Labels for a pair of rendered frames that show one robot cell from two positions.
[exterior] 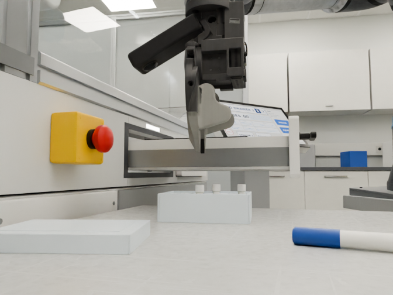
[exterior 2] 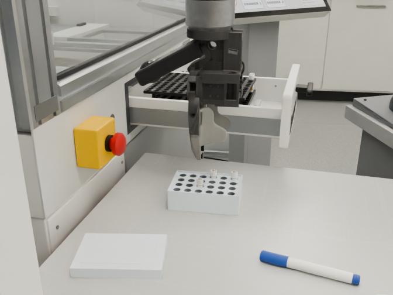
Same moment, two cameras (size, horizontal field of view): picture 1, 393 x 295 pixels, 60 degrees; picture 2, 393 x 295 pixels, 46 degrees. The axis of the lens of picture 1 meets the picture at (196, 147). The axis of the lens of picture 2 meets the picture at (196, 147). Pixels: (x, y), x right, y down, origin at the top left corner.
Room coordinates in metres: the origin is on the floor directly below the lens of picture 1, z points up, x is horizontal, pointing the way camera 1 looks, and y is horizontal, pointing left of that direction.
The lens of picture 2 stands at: (-0.24, 0.01, 1.17)
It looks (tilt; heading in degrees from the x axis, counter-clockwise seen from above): 23 degrees down; 359
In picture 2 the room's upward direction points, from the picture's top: straight up
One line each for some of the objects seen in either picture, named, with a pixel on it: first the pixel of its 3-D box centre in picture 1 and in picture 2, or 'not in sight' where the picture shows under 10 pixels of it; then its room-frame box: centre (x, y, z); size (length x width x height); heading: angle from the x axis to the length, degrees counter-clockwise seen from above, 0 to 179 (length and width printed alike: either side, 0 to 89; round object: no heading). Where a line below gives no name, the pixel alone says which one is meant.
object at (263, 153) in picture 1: (200, 157); (199, 99); (0.79, -0.01, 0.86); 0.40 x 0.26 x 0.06; 74
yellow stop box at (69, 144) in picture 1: (80, 139); (97, 141); (0.50, 0.17, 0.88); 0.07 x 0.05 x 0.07; 164
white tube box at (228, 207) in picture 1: (207, 205); (206, 191); (0.49, -0.02, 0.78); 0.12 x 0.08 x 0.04; 80
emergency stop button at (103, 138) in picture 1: (100, 139); (115, 143); (0.49, 0.14, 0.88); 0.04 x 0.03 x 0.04; 164
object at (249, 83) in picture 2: not in sight; (247, 88); (0.76, -0.12, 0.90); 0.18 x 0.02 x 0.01; 164
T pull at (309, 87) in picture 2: (306, 136); (304, 88); (0.73, -0.24, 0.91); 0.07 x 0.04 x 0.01; 164
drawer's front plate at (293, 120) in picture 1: (293, 151); (290, 101); (0.73, -0.21, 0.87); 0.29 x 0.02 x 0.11; 164
